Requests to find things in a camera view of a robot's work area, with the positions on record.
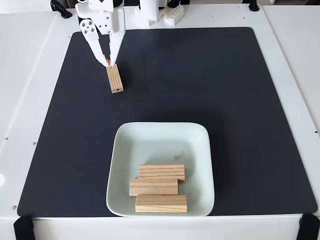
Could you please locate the black table clamp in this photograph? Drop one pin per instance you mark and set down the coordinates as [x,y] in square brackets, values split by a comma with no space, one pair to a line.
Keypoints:
[23,228]
[253,5]
[310,227]
[61,8]

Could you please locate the wooden block with dark grooves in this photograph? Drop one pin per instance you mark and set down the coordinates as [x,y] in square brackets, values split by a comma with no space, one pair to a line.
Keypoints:
[161,172]

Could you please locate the wooden block with dark knot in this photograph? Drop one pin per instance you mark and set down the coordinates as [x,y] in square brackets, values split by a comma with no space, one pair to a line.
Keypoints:
[115,80]

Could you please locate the black rubber mat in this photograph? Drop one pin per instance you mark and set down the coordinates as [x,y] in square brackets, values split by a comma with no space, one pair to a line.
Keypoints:
[75,150]

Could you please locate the pale green square plate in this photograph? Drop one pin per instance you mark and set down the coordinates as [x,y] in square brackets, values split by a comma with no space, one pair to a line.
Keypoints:
[150,147]

